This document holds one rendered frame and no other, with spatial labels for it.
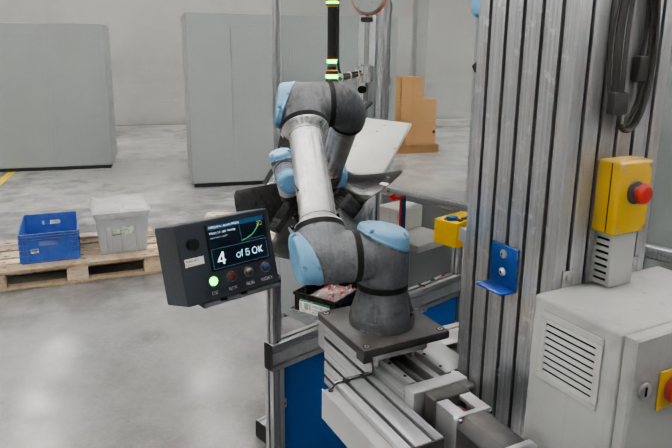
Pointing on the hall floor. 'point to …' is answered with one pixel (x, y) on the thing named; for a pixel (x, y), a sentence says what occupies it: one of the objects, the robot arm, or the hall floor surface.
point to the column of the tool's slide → (369, 58)
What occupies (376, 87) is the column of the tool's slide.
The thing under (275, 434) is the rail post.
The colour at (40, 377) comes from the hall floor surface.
